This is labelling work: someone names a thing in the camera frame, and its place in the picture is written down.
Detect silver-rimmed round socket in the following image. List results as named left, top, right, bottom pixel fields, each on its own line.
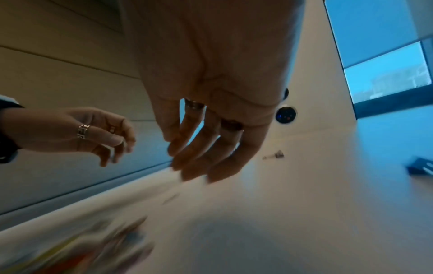
left=274, top=106, right=299, bottom=125

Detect window with roller blind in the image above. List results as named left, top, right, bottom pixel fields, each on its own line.
left=322, top=0, right=433, bottom=121

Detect beige roller blind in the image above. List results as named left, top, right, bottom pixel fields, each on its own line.
left=324, top=0, right=433, bottom=69

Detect dark band ring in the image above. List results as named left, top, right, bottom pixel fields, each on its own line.
left=220, top=119, right=245, bottom=132

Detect group of black binder clips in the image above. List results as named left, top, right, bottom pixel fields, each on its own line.
left=405, top=157, right=433, bottom=176

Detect long beige sofa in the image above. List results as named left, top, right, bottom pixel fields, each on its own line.
left=0, top=0, right=177, bottom=215

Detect single black binder clip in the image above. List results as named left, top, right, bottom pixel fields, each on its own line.
left=263, top=150, right=285, bottom=161

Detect white socket panel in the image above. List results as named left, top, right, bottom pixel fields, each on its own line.
left=267, top=0, right=358, bottom=140

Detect wide silver ring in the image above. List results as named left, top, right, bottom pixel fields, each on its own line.
left=184, top=98, right=207, bottom=111

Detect left marker wristband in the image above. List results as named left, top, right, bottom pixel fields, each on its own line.
left=0, top=95, right=27, bottom=164

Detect silver patterned thumb ring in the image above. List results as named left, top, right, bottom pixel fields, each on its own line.
left=76, top=124, right=92, bottom=140

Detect person's left hand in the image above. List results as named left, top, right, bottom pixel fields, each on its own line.
left=6, top=107, right=137, bottom=168

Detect pile of coloured paper clips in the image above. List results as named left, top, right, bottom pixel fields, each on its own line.
left=0, top=216, right=157, bottom=274

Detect person's right hand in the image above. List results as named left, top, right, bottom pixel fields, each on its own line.
left=118, top=0, right=307, bottom=184

